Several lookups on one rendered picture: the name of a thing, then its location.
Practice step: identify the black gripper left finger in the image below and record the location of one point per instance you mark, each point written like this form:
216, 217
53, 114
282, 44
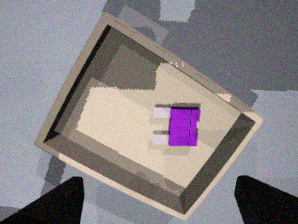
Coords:
62, 205

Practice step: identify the beige shallow tray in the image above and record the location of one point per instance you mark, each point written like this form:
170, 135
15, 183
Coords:
102, 123

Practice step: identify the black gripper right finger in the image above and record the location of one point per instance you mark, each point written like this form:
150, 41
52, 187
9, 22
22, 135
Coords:
260, 203

